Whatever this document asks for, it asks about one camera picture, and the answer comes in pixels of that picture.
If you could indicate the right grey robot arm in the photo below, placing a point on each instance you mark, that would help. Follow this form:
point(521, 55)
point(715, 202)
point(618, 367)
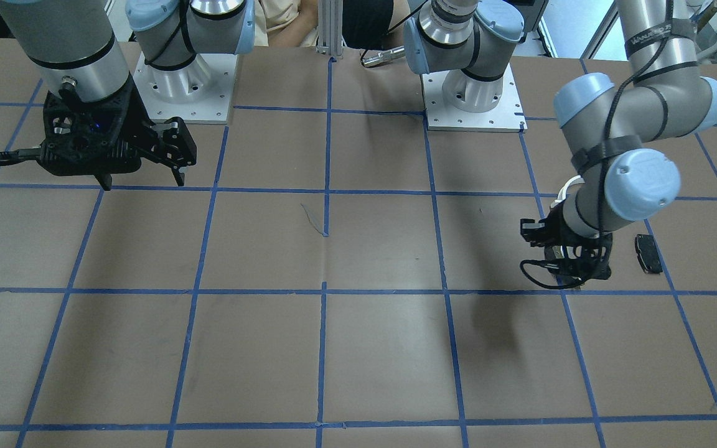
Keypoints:
point(73, 45)

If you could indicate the white curved plastic bracket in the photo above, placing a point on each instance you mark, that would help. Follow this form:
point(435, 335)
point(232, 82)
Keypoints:
point(564, 191)

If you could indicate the aluminium frame post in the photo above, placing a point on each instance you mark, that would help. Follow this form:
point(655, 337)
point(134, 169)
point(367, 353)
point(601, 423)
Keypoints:
point(329, 29)

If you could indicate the olive green brake shoe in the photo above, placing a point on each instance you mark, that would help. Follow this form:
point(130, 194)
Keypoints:
point(573, 284)

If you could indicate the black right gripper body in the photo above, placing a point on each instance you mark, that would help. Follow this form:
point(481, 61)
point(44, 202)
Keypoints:
point(127, 118)

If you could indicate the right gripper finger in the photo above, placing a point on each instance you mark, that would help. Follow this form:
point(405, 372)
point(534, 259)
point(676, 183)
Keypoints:
point(105, 181)
point(179, 176)

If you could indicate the person in beige shirt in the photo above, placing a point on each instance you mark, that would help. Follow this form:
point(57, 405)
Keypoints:
point(365, 24)

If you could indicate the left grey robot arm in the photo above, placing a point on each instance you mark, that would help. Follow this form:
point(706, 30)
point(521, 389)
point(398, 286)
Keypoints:
point(607, 127)

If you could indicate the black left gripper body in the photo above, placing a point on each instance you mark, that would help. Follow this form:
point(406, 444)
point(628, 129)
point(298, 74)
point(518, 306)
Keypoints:
point(556, 229)

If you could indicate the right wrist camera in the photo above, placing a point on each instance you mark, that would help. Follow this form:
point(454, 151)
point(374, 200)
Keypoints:
point(82, 139)

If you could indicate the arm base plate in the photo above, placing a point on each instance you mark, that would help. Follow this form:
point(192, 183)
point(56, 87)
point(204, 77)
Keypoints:
point(200, 93)
point(455, 102)

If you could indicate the black brake pad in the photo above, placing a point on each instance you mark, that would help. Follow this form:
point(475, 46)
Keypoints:
point(647, 253)

